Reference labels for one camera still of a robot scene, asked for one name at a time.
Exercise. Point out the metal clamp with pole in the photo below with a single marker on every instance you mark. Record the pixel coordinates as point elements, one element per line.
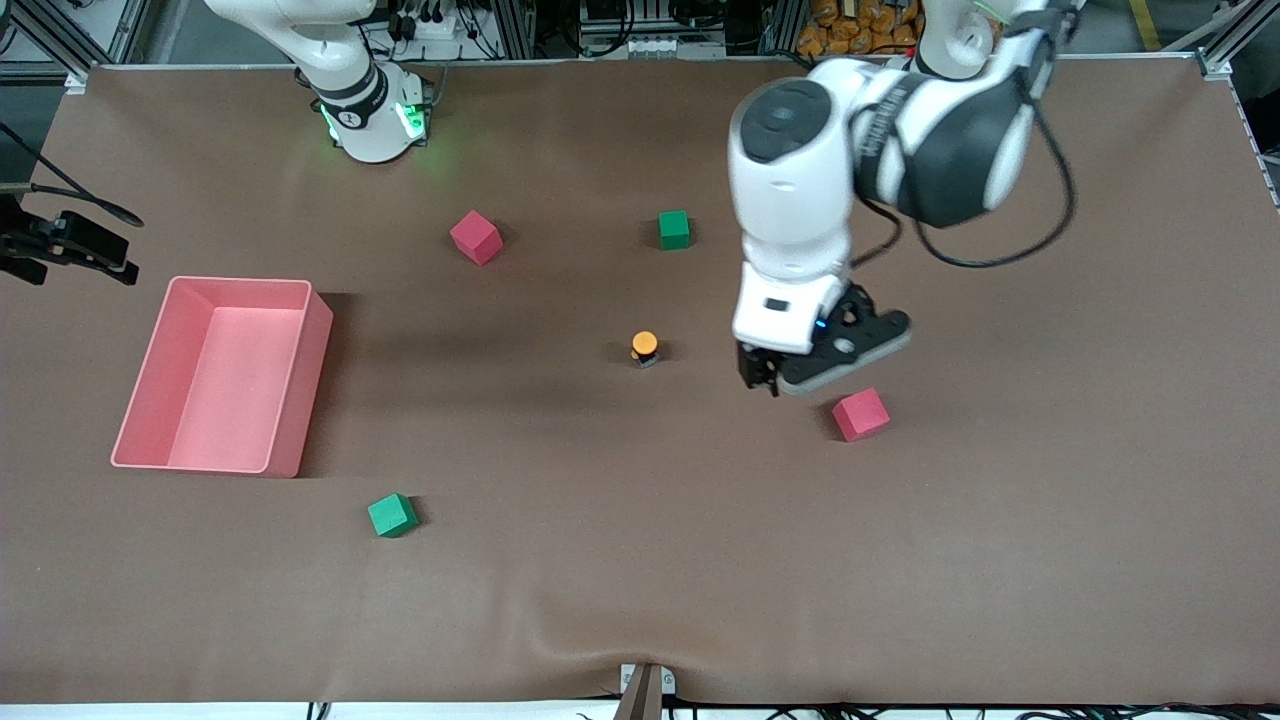
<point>645,690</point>

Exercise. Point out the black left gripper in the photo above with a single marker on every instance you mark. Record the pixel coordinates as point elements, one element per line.
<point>757,367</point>

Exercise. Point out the aluminium frame post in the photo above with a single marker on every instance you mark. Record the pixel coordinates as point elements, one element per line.
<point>782,25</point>
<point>512,25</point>

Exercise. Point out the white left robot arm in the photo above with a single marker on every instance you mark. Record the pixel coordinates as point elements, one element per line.
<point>790,200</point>

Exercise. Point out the green foam cube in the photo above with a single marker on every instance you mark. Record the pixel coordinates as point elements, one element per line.
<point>674,230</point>
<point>392,516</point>

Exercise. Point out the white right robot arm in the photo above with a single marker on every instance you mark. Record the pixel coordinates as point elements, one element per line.
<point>370,120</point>

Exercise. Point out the pink plastic bin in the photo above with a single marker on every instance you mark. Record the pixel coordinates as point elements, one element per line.
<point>230,400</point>

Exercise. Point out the brown table mat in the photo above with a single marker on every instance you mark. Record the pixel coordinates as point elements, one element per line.
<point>640,550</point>

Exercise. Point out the pink foam cube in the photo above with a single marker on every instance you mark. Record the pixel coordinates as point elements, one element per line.
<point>476,238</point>
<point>860,415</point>

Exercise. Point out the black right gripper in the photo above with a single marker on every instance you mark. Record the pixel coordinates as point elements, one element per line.
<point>62,243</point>

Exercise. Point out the white power strip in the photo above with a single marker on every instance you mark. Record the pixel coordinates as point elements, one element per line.
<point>430,25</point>

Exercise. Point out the orange snack bags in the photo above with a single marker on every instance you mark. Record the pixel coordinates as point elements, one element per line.
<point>850,35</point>

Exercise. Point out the yellow mushroom push button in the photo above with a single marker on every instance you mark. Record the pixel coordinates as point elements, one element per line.
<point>645,343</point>

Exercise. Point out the aluminium corner frame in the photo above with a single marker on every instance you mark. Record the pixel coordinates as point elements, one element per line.
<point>50,38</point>
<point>1215,65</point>

